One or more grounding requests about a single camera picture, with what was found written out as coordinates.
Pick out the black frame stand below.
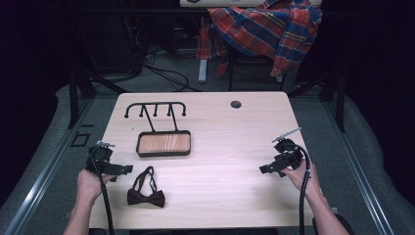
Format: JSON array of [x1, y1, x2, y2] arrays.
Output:
[[66, 63, 130, 130], [286, 69, 347, 133]]

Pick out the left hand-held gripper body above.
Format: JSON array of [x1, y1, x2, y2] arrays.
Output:
[[85, 140, 116, 175]]

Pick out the black hook rack wooden tray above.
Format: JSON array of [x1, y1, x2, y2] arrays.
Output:
[[123, 101, 193, 159]]

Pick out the black chair frame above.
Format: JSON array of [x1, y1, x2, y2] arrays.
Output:
[[227, 52, 286, 93]]

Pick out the person's left hand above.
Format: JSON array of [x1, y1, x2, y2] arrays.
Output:
[[75, 168, 115, 206]]

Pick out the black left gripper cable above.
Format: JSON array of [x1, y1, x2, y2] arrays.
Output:
[[87, 150, 115, 235]]

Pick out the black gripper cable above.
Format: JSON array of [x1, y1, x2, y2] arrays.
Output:
[[293, 144, 311, 235], [87, 150, 115, 235]]

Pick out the person's right hand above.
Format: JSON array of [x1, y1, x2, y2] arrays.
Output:
[[282, 159, 323, 199]]

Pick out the black rectangular floor frame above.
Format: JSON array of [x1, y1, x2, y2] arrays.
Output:
[[69, 130, 92, 148]]

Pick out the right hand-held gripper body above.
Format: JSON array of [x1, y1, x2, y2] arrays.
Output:
[[271, 126, 306, 171]]

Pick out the metal floor rail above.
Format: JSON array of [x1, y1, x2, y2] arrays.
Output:
[[2, 97, 96, 235], [321, 97, 396, 235]]

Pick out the dark brown bow tie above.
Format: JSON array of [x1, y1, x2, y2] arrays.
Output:
[[126, 165, 166, 209]]

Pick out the black floor cables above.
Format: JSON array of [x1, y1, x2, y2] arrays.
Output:
[[114, 43, 204, 93]]

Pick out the white desk leg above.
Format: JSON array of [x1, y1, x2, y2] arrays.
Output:
[[198, 58, 208, 84]]

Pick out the white desk top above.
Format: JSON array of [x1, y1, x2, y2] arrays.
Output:
[[178, 0, 323, 8]]

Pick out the red blue plaid shirt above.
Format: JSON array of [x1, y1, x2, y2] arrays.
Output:
[[196, 0, 324, 78]]

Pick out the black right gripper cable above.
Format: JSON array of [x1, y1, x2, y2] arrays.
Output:
[[293, 144, 311, 235]]

